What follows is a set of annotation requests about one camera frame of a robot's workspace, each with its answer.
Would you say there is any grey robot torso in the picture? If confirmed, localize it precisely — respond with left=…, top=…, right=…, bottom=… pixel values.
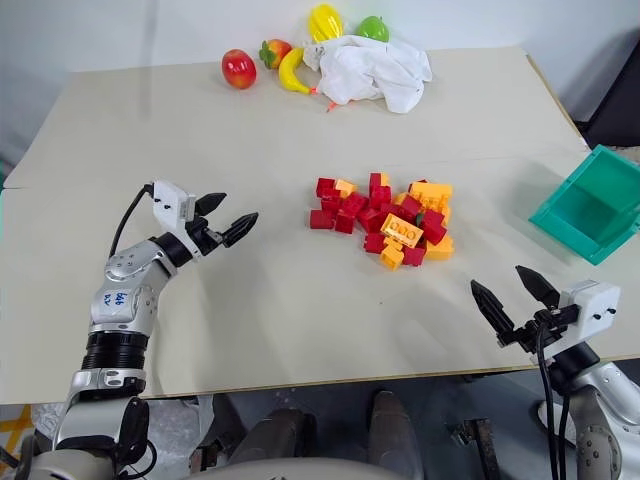
left=29, top=444, right=419, bottom=480

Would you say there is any yellow toy pepper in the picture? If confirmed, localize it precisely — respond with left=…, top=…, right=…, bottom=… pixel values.
left=307, top=3, right=345, bottom=46

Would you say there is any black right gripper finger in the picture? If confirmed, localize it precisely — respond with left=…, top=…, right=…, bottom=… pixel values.
left=470, top=279, right=516, bottom=337
left=515, top=265, right=562, bottom=309

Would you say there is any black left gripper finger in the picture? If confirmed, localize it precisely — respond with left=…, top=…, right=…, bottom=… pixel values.
left=221, top=211, right=260, bottom=249
left=194, top=192, right=229, bottom=219

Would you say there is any dark rounded shape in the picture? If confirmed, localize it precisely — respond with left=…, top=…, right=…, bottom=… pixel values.
left=228, top=406, right=317, bottom=467
left=366, top=389, right=425, bottom=480

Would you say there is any dark metal bracket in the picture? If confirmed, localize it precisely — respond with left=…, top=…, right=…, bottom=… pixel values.
left=451, top=416, right=504, bottom=480

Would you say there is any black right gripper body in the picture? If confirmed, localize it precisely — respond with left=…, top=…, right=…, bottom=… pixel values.
left=496, top=304, right=581, bottom=358

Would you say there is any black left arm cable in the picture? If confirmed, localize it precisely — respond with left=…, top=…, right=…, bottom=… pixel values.
left=108, top=183, right=154, bottom=260

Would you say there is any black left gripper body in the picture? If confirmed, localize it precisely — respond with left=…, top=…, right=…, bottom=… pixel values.
left=185, top=215, right=225, bottom=258

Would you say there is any red toy apple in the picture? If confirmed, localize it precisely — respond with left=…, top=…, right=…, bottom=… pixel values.
left=221, top=48, right=258, bottom=91

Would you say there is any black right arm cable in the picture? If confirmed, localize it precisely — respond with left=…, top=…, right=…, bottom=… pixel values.
left=535, top=319, right=577, bottom=480

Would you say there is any red toy strawberry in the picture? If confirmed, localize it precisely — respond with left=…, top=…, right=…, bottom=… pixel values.
left=258, top=38, right=294, bottom=71

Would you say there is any yellow toy banana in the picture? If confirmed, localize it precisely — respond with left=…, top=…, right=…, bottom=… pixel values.
left=277, top=46, right=319, bottom=95

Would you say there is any green toy apple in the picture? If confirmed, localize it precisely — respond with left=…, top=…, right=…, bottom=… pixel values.
left=355, top=15, right=391, bottom=44

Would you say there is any upside-down yellow plastic toy brick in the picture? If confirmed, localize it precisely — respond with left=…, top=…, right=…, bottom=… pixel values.
left=379, top=213, right=424, bottom=248

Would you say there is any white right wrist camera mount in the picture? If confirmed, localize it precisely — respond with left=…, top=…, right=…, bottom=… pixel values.
left=542, top=279, right=623, bottom=362

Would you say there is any white cloth drawstring bag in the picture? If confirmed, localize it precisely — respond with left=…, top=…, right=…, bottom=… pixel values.
left=301, top=37, right=434, bottom=116

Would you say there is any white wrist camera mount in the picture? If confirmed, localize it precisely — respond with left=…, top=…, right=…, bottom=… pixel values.
left=542, top=279, right=623, bottom=362
left=149, top=179, right=198, bottom=256

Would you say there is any teal plastic bin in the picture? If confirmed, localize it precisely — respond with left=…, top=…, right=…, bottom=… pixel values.
left=528, top=144, right=640, bottom=266

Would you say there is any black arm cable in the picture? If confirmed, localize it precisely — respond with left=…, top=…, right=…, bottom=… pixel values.
left=108, top=183, right=154, bottom=260
left=535, top=319, right=577, bottom=480

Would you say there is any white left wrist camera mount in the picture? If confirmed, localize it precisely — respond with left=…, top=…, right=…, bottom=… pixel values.
left=149, top=179, right=198, bottom=256

